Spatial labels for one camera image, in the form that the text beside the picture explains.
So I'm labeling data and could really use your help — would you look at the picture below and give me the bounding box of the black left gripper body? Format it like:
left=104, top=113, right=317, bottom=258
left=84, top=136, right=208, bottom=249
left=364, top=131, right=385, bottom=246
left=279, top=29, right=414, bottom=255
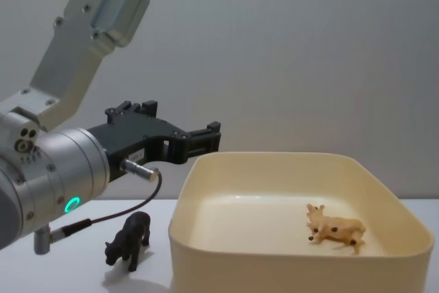
left=86, top=111, right=190, bottom=185

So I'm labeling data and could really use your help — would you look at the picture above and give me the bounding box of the black toy panther figure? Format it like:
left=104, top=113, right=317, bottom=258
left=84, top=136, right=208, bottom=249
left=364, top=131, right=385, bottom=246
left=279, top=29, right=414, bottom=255
left=104, top=211, right=152, bottom=272

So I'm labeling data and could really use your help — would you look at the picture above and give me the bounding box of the cream plastic bin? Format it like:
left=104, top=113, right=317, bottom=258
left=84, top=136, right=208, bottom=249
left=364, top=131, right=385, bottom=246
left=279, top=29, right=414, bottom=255
left=167, top=151, right=433, bottom=293

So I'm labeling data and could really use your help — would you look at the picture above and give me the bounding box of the cream spotted toy animal figure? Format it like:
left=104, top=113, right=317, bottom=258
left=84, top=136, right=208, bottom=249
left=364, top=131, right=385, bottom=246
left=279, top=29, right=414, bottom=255
left=305, top=203, right=368, bottom=256

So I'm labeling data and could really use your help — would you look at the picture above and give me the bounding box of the thin dark wrist cable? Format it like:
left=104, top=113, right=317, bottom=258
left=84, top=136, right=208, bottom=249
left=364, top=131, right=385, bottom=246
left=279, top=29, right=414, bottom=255
left=33, top=159, right=163, bottom=255

